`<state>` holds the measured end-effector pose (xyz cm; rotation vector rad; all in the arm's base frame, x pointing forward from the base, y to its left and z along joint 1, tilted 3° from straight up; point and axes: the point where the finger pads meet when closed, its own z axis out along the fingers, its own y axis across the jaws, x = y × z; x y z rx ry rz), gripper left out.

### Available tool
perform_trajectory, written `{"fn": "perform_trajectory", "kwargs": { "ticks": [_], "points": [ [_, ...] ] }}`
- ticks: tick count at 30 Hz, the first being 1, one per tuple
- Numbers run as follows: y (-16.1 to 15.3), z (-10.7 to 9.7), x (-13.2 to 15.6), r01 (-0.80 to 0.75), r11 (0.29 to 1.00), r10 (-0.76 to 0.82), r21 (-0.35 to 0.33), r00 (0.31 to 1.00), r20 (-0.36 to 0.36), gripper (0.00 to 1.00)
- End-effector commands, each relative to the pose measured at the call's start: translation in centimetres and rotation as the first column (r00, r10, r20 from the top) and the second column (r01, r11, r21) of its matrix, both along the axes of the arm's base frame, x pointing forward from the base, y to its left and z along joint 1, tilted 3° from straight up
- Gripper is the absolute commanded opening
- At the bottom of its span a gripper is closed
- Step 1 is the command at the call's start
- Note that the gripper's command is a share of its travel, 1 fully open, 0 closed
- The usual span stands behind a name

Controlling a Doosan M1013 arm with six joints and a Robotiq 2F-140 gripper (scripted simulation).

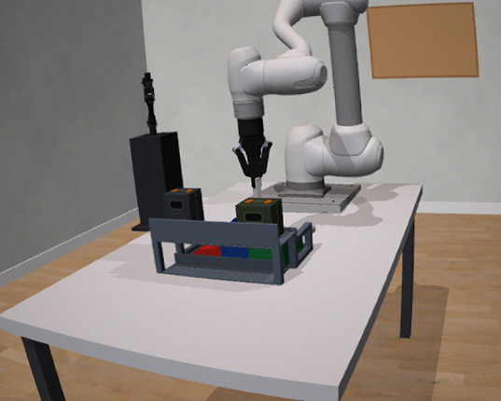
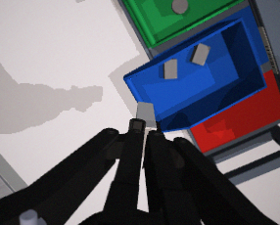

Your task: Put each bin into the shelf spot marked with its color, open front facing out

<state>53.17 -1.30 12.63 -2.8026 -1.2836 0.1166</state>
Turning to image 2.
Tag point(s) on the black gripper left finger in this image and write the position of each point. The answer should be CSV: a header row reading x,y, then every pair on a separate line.
x,y
54,197

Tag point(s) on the dark grey low shelf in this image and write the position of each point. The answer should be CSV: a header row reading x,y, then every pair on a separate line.
x,y
252,122

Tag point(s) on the blue bin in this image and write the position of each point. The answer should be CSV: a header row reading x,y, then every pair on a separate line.
x,y
230,75

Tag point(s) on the grey metal disc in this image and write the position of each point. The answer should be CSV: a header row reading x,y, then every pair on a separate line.
x,y
179,6

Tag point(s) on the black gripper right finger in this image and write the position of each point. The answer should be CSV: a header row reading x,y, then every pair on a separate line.
x,y
216,200

